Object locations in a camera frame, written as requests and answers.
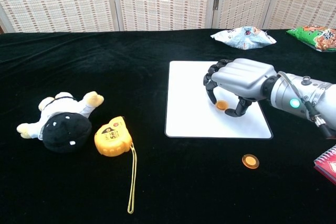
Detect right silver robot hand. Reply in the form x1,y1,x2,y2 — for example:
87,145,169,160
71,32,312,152
203,58,278,118

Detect white rectangular board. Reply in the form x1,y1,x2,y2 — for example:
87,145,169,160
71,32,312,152
164,60,274,139

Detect white crumpled snack bag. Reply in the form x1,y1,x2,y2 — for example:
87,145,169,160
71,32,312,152
210,26,277,50

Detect green snack bag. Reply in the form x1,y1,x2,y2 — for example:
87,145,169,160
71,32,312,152
286,25,336,52

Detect red spiral notebook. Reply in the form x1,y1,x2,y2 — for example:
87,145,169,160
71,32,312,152
313,144,336,186

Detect black velvet tablecloth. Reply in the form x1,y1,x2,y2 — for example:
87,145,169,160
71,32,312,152
0,28,336,224

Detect yellow tape measure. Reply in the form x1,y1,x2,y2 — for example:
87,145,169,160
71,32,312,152
93,115,138,215

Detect white and black plush toy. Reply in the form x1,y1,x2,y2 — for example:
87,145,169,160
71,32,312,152
16,91,105,154

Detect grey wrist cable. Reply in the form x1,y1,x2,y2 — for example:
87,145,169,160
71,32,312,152
278,71,336,140

